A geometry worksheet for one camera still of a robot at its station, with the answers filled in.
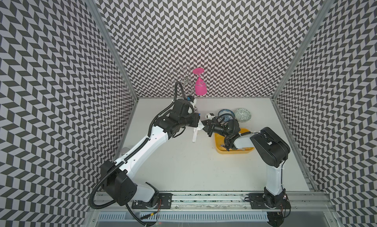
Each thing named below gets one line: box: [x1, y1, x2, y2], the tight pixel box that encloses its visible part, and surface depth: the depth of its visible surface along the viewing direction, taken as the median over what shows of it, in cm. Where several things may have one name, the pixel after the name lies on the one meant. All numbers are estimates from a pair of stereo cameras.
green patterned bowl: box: [234, 108, 252, 123], surface depth 107 cm
